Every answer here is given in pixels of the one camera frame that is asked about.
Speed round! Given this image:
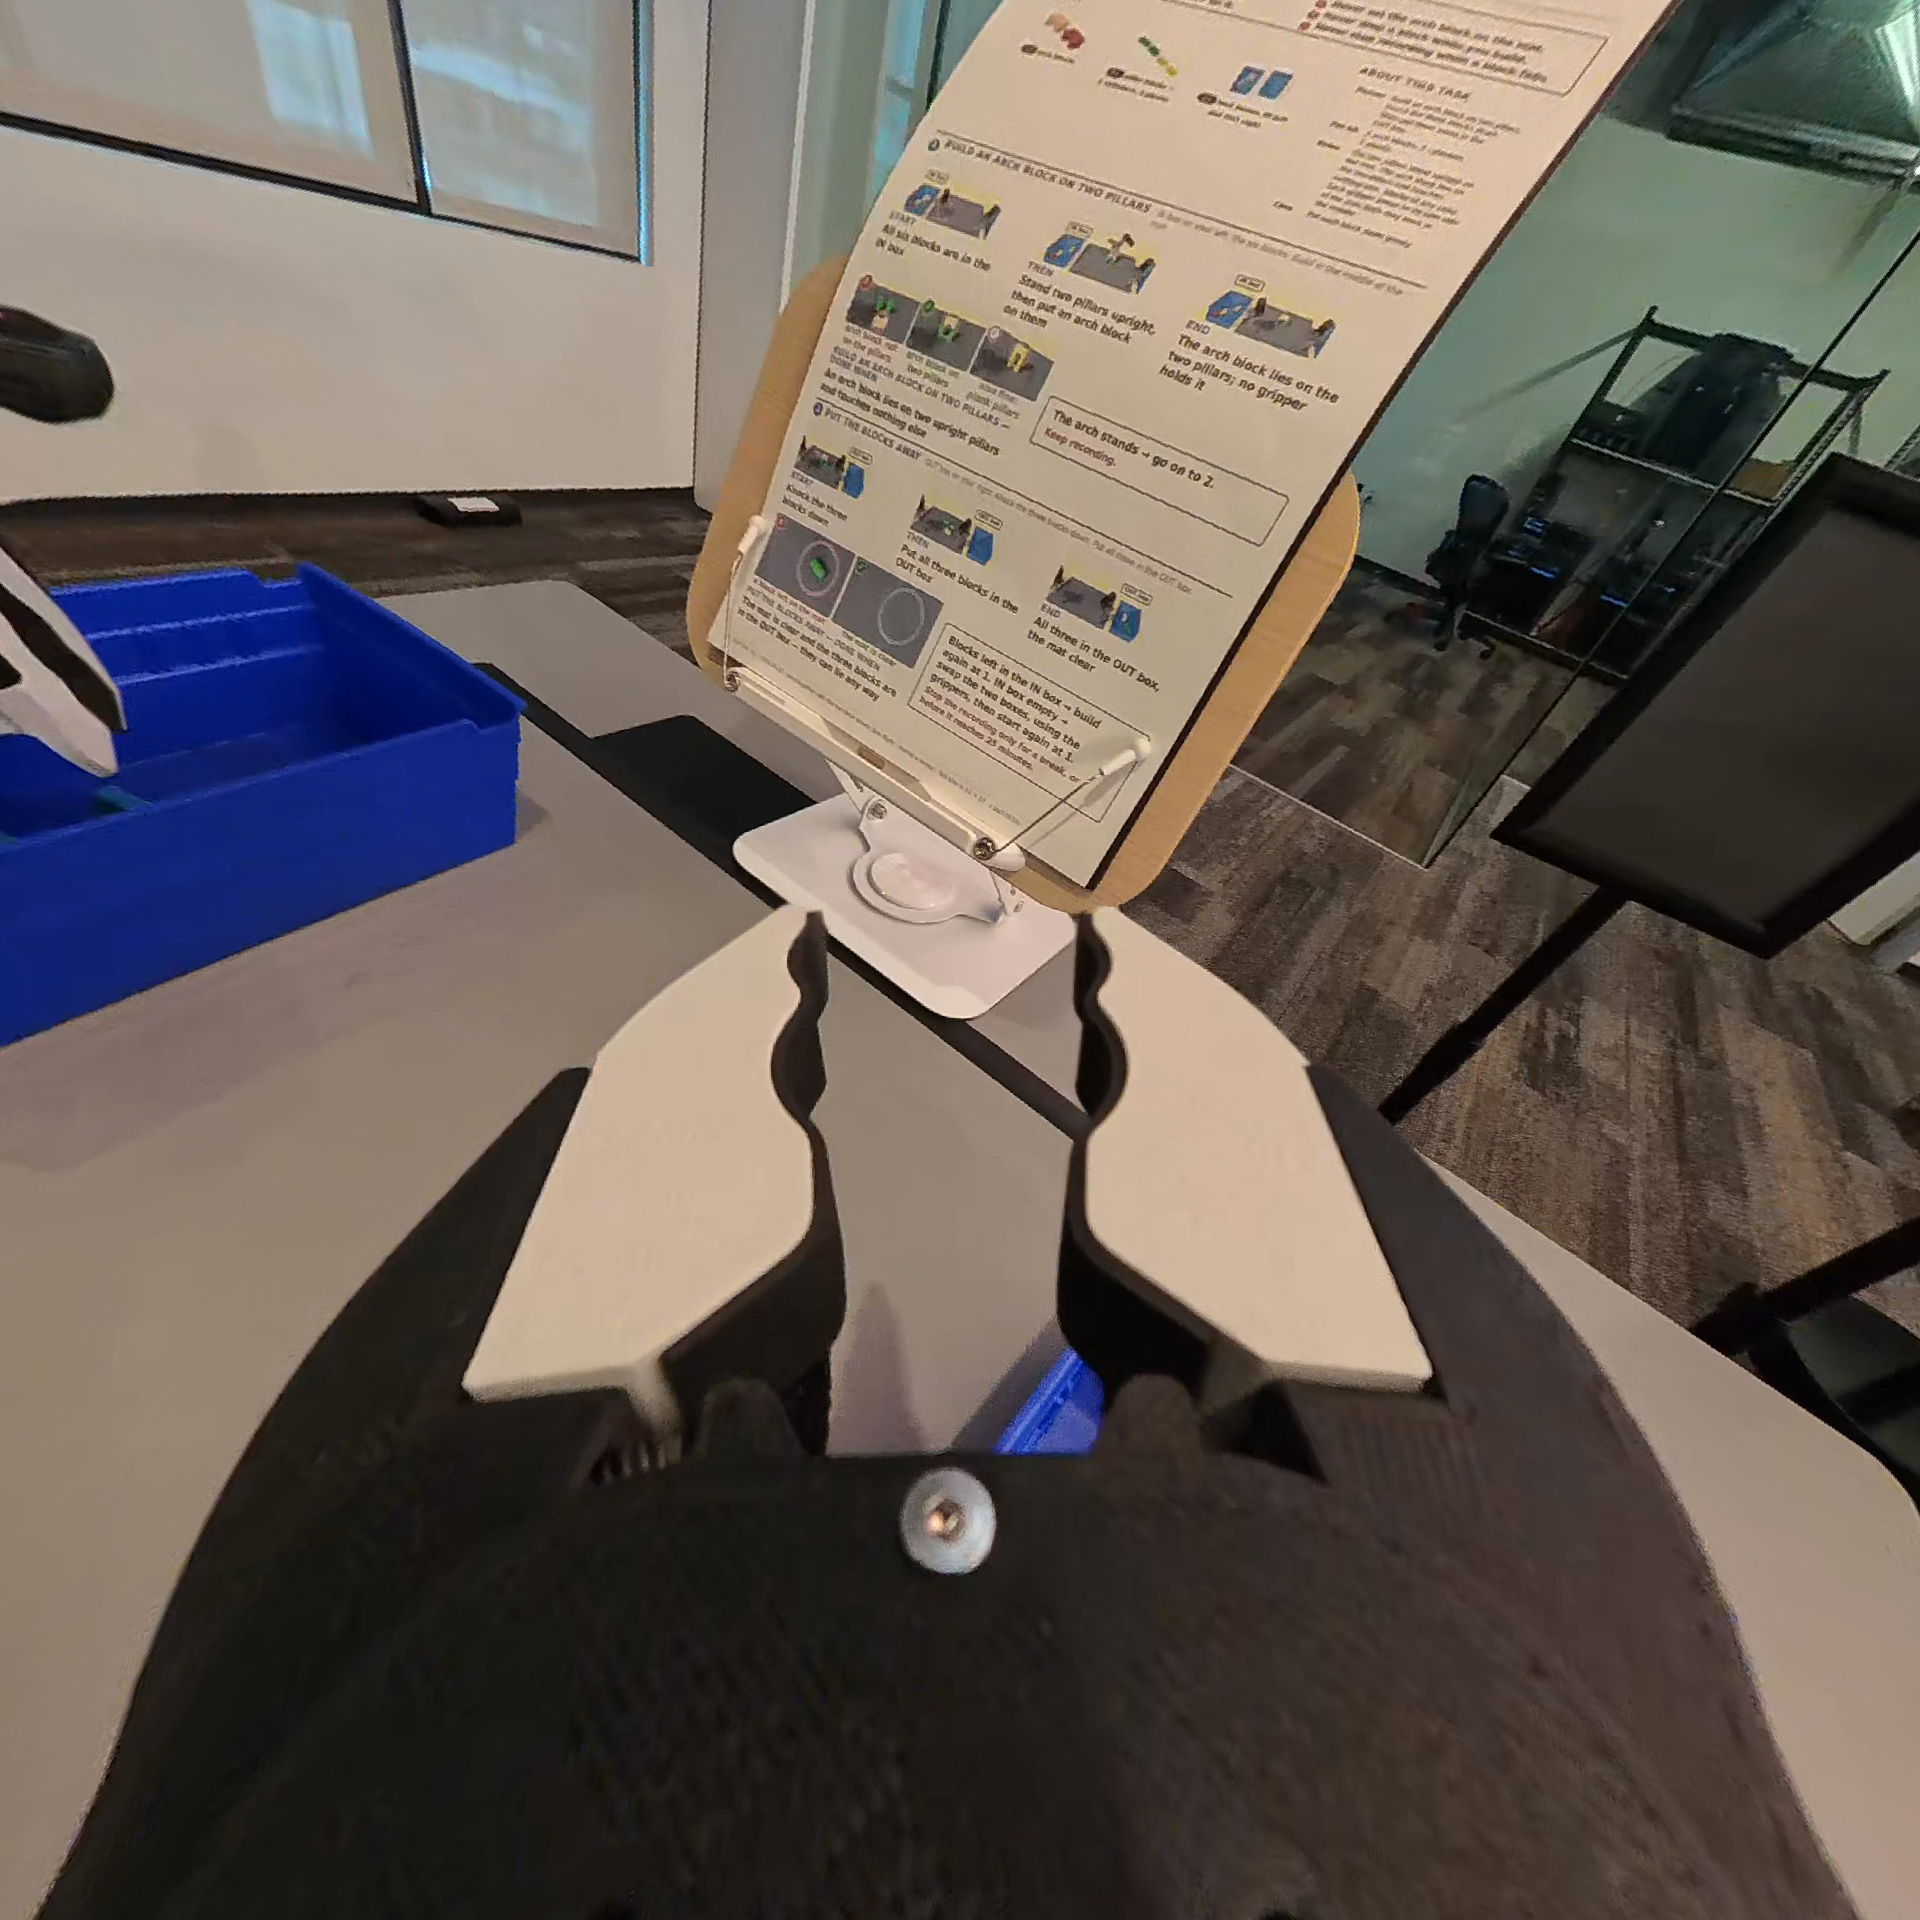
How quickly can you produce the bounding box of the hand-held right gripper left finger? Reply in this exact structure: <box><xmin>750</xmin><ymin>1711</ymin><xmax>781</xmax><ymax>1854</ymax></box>
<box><xmin>464</xmin><ymin>912</ymin><xmax>838</xmax><ymax>1414</ymax></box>

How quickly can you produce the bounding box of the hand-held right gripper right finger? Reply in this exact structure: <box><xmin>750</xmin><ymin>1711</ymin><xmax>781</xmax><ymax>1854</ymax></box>
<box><xmin>1062</xmin><ymin>912</ymin><xmax>1439</xmax><ymax>1408</ymax></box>

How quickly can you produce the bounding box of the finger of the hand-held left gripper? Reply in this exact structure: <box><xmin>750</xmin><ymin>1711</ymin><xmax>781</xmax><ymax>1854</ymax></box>
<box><xmin>0</xmin><ymin>542</ymin><xmax>128</xmax><ymax>776</ymax></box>

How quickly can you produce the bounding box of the blue plastic bin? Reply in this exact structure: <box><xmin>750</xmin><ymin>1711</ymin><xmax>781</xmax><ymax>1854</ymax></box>
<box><xmin>999</xmin><ymin>1351</ymin><xmax>1117</xmax><ymax>1461</ymax></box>
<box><xmin>0</xmin><ymin>564</ymin><xmax>522</xmax><ymax>1046</ymax></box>

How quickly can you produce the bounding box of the black metal pole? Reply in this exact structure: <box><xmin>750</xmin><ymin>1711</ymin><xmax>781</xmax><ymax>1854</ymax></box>
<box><xmin>1367</xmin><ymin>925</ymin><xmax>1646</xmax><ymax>1129</ymax></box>

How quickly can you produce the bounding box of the glass window panel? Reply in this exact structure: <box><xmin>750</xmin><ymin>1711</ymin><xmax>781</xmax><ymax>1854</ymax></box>
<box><xmin>0</xmin><ymin>0</ymin><xmax>654</xmax><ymax>262</ymax></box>

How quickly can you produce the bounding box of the black office chair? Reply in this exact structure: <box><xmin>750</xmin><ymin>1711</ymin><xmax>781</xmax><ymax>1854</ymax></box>
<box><xmin>1423</xmin><ymin>471</ymin><xmax>1527</xmax><ymax>649</ymax></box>

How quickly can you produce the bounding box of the black monitor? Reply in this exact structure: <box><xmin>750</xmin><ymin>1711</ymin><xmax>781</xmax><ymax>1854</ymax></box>
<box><xmin>1493</xmin><ymin>449</ymin><xmax>1920</xmax><ymax>963</ymax></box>

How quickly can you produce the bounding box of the printed instruction sheet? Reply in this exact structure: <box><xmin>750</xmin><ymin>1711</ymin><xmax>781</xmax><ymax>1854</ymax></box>
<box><xmin>714</xmin><ymin>0</ymin><xmax>1681</xmax><ymax>851</ymax></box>

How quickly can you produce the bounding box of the metal shelf rack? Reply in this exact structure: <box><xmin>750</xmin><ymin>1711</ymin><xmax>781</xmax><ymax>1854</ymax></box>
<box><xmin>1530</xmin><ymin>301</ymin><xmax>1880</xmax><ymax>681</ymax></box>

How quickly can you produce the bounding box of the black wall screen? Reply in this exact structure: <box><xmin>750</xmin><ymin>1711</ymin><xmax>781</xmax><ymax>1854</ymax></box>
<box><xmin>1665</xmin><ymin>0</ymin><xmax>1920</xmax><ymax>183</ymax></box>

